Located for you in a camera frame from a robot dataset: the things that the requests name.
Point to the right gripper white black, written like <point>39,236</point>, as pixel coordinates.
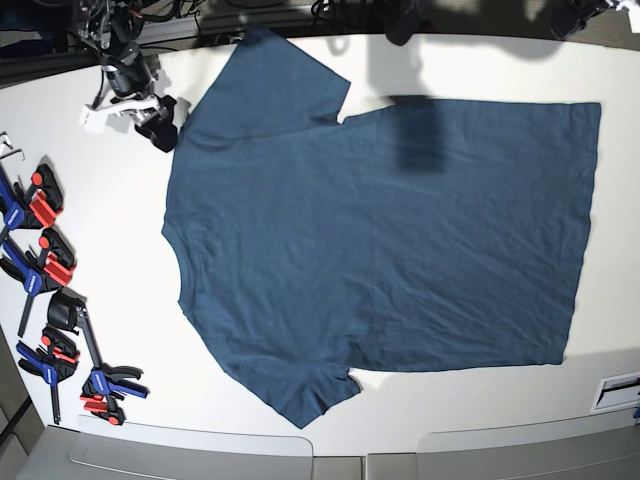
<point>131,82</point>

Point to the blue red bar clamp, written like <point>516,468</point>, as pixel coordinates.
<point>32,209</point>
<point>51,270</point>
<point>54,361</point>

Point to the dark blue T-shirt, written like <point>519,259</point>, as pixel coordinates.
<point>427,236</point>

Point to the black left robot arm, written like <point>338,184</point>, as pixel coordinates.
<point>571,16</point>

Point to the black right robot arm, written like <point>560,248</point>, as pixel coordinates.
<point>110,29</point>

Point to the silver metal hook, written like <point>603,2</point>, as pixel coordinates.
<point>8,149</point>

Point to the blue black bar clamp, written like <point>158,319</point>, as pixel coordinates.
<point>106,385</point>

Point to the grey chair back left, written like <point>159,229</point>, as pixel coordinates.
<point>67,454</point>

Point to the grey chair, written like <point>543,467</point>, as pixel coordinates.
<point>604,446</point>
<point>67,454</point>

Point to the grey chair back right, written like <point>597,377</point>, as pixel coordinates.
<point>604,446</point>

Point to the aluminium frame rail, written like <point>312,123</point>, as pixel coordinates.
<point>192,26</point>

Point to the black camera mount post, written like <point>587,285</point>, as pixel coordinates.
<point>404,18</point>

